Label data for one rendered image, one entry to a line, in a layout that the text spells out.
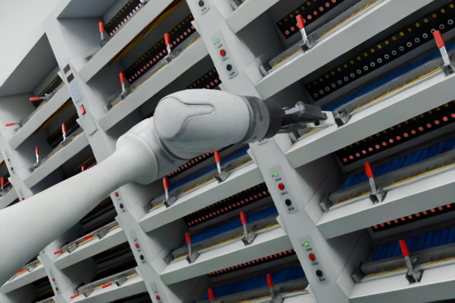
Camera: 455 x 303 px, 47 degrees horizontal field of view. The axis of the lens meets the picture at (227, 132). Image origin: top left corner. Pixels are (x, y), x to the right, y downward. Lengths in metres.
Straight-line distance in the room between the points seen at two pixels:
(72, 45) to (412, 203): 1.30
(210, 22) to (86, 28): 0.75
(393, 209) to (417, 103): 0.24
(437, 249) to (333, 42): 0.51
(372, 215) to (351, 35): 0.40
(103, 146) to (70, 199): 1.16
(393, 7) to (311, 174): 0.48
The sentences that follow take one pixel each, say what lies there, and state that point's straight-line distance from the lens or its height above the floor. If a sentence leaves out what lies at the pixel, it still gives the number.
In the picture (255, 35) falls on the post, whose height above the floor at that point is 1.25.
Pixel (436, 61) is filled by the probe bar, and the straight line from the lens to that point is 1.17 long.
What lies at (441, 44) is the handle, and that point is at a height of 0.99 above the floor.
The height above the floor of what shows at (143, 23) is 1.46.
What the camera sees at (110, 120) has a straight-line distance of 1.83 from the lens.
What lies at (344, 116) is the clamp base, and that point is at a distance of 1.22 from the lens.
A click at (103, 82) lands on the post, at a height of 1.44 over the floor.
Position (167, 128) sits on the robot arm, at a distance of 0.85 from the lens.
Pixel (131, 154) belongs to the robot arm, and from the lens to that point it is 0.95.
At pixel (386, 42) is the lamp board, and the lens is 1.31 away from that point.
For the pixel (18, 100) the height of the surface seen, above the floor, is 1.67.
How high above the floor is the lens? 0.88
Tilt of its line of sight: 7 degrees up
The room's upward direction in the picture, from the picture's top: 23 degrees counter-clockwise
